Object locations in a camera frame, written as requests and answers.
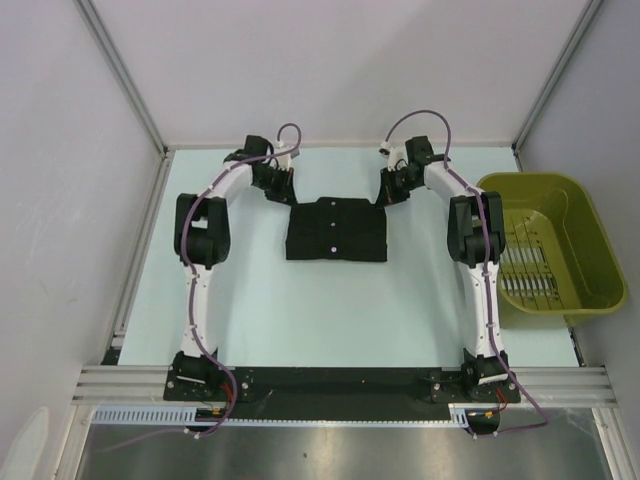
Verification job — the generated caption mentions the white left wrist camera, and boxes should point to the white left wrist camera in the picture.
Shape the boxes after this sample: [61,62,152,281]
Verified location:
[274,140,299,171]

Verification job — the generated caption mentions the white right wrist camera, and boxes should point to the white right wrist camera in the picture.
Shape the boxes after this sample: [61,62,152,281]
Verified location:
[379,141,406,170]

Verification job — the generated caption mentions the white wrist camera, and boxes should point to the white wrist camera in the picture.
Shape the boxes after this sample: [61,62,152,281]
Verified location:
[379,141,406,170]
[274,140,299,171]

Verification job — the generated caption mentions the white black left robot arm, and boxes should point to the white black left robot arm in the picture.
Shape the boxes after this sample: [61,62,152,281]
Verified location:
[171,134,300,400]

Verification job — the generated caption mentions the aluminium frame rail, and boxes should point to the aluminium frame rail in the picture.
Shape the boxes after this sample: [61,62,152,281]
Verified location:
[72,366,617,408]

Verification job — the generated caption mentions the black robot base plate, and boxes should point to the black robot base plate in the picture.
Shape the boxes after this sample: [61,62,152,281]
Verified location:
[163,365,522,435]

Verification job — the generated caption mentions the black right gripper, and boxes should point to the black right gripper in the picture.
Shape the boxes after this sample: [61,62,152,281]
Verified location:
[376,166,422,209]

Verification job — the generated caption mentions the olive green plastic tub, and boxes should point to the olive green plastic tub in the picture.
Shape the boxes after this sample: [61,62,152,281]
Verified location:
[478,172,628,329]

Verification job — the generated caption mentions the black long sleeve shirt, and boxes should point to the black long sleeve shirt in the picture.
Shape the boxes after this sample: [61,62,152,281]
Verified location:
[285,197,388,263]

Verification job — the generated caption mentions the slotted grey cable duct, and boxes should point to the slotted grey cable duct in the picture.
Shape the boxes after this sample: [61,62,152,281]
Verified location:
[92,405,471,427]

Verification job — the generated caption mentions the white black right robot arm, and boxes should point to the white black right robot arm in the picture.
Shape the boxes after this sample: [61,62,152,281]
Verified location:
[375,136,509,401]

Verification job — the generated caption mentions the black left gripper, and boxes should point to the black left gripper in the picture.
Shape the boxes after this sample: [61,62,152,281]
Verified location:
[252,165,297,208]

